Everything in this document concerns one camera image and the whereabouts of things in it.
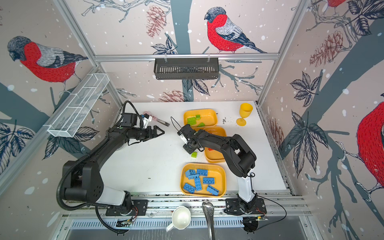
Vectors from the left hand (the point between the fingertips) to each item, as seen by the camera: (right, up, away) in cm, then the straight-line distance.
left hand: (158, 133), depth 84 cm
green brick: (+18, +7, +27) cm, 33 cm away
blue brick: (+23, -27, -4) cm, 36 cm away
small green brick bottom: (+20, -14, +8) cm, 26 cm away
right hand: (+17, -11, +11) cm, 23 cm away
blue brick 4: (+30, -29, -7) cm, 43 cm away
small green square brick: (+23, +9, +26) cm, 36 cm away
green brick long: (+18, +4, +25) cm, 32 cm away
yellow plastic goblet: (+55, +14, +14) cm, 59 cm away
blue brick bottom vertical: (+20, -24, -2) cm, 31 cm away
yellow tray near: (+33, -21, +1) cm, 39 cm away
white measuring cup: (+15, -39, -14) cm, 44 cm away
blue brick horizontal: (+18, -30, -4) cm, 35 cm away
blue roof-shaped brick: (+18, -22, -1) cm, 28 cm away
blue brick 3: (+29, -26, -2) cm, 39 cm away
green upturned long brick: (+26, +4, +23) cm, 35 cm away
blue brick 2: (+25, -23, 0) cm, 34 cm away
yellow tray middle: (+32, -15, +9) cm, 36 cm away
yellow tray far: (+31, +9, +27) cm, 42 cm away
